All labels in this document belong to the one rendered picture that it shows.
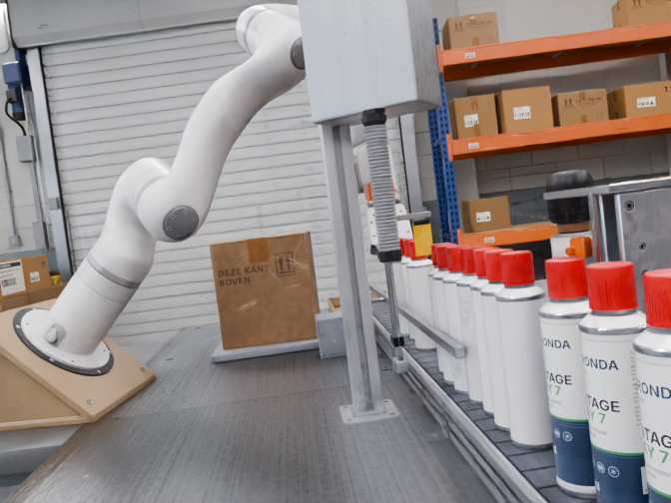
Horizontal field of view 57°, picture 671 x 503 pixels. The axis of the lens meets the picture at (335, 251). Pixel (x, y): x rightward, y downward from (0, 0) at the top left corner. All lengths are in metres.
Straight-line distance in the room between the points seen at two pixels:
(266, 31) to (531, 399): 0.82
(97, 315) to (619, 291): 1.03
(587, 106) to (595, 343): 4.56
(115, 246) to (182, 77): 4.38
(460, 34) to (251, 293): 3.61
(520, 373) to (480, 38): 4.31
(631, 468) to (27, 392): 1.04
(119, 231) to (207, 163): 0.23
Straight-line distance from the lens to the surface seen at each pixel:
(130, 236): 1.30
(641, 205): 0.60
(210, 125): 1.22
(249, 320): 1.56
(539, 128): 4.87
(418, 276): 1.13
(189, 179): 1.20
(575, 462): 0.59
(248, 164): 5.36
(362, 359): 0.98
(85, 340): 1.34
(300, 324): 1.55
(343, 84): 0.89
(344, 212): 0.95
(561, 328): 0.56
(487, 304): 0.71
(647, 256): 0.60
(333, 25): 0.92
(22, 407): 1.30
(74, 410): 1.25
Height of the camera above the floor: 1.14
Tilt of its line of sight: 3 degrees down
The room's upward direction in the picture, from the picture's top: 7 degrees counter-clockwise
